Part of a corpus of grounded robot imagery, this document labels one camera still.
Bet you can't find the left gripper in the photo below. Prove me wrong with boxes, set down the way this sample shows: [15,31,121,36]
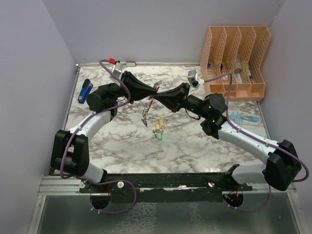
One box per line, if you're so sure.
[99,71,157,104]

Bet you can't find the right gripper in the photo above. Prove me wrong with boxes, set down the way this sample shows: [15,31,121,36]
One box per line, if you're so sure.
[154,82,210,119]

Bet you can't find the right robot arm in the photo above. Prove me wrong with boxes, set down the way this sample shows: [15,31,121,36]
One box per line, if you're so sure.
[154,83,302,191]

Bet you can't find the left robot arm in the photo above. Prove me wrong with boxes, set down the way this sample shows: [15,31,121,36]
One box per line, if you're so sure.
[50,71,156,193]

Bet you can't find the yellow tag key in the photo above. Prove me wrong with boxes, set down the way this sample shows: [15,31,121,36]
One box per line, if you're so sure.
[153,122,161,134]
[159,117,165,128]

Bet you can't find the white table edge clip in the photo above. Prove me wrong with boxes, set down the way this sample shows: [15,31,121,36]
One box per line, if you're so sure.
[125,61,137,67]

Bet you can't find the green tag key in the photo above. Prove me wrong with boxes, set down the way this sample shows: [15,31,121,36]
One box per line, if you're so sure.
[154,131,163,141]

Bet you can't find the blue stapler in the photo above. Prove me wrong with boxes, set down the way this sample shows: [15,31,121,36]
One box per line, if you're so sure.
[78,79,93,104]

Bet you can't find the light blue packaged item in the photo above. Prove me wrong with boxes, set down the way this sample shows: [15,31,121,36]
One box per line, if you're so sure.
[230,112,261,126]

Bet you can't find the peach plastic file organizer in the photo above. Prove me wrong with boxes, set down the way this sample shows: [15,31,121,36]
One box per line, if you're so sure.
[200,26,271,101]

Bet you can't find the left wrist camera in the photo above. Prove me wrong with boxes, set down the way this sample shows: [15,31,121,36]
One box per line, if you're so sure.
[110,61,123,85]

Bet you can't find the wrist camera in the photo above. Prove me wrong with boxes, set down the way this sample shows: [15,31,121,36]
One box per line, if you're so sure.
[110,61,123,85]
[187,69,205,91]

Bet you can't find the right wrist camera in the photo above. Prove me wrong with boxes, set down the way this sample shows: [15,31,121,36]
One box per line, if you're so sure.
[187,69,205,91]

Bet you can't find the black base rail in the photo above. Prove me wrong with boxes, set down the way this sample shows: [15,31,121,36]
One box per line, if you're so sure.
[80,173,252,203]

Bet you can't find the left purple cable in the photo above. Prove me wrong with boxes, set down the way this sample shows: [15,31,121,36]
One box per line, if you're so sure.
[59,58,137,215]

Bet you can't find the purple cable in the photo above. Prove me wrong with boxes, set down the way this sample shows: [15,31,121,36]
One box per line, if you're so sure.
[59,58,137,215]
[196,72,307,212]

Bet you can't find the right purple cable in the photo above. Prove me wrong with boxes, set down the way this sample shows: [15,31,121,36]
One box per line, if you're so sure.
[196,72,307,212]

